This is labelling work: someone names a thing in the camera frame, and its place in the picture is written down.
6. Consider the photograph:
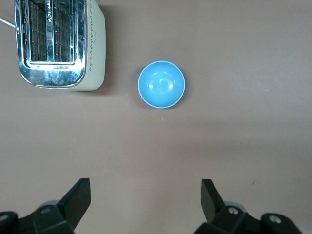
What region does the cream and chrome toaster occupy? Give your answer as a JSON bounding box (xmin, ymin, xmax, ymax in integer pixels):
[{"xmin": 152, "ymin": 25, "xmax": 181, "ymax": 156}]
[{"xmin": 14, "ymin": 0, "xmax": 106, "ymax": 92}]

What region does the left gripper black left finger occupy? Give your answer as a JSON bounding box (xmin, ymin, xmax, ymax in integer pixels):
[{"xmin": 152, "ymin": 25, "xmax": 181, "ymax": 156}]
[{"xmin": 0, "ymin": 178, "xmax": 92, "ymax": 234}]

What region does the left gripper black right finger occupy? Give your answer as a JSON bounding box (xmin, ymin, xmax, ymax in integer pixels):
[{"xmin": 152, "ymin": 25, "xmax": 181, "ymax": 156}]
[{"xmin": 193, "ymin": 179, "xmax": 303, "ymax": 234}]

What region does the brown table cover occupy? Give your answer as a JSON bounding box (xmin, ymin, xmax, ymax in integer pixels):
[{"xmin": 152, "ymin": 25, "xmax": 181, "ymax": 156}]
[{"xmin": 0, "ymin": 0, "xmax": 312, "ymax": 234}]

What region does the white toaster cable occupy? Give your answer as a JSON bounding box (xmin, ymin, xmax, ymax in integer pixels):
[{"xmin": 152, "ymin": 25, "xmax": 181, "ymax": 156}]
[{"xmin": 0, "ymin": 17, "xmax": 16, "ymax": 28}]

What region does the blue bowl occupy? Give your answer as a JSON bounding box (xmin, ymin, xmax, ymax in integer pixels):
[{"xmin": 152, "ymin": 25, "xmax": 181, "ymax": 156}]
[{"xmin": 137, "ymin": 60, "xmax": 186, "ymax": 109}]

